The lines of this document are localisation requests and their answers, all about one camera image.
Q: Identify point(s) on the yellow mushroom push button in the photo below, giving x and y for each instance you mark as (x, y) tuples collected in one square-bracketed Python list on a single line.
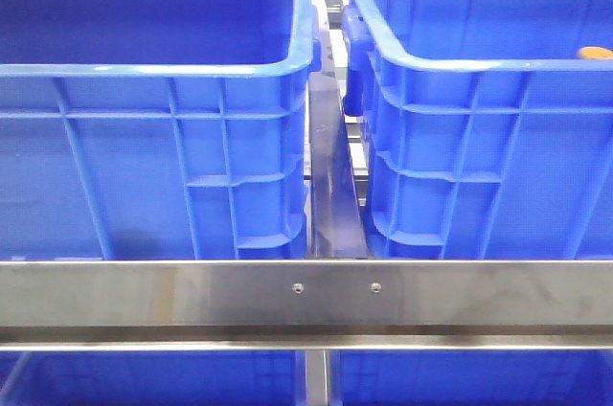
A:
[(595, 52)]

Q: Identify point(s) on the steel centre divider bar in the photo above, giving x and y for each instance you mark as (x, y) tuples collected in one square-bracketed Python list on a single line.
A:
[(336, 226)]

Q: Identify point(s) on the blue crate front left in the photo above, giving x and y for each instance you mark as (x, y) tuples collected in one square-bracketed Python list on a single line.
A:
[(154, 129)]

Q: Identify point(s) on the blue crate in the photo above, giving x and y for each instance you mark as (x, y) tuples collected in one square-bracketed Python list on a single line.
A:
[(154, 129), (158, 378), (472, 377), (488, 135)]

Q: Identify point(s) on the blue crate front right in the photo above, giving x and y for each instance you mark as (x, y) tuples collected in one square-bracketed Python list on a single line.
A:
[(488, 135)]

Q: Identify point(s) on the blue crate lower right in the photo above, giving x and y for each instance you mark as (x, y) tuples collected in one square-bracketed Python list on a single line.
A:
[(472, 377)]

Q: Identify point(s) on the blue crate lower left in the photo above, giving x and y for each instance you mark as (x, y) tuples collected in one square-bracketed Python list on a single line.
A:
[(158, 378)]

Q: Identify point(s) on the steel shelf front rail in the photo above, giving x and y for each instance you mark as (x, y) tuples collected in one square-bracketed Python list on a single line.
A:
[(336, 304)]

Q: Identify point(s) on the steel lower vertical post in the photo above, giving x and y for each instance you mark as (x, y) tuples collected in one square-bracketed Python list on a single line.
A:
[(316, 373)]

